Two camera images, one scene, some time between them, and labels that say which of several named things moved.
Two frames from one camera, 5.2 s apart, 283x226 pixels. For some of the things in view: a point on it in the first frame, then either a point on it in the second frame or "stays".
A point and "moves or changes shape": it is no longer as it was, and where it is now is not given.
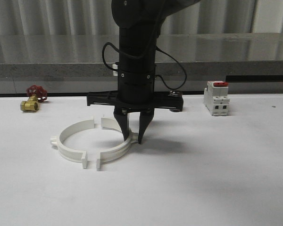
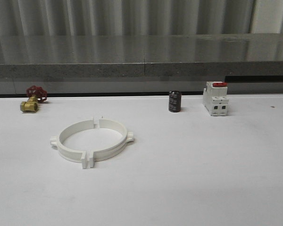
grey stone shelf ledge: x=177 y=55 stays
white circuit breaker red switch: x=215 y=97 stays
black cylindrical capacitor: x=176 y=101 stays
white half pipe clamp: x=109 y=153 moves or changes shape
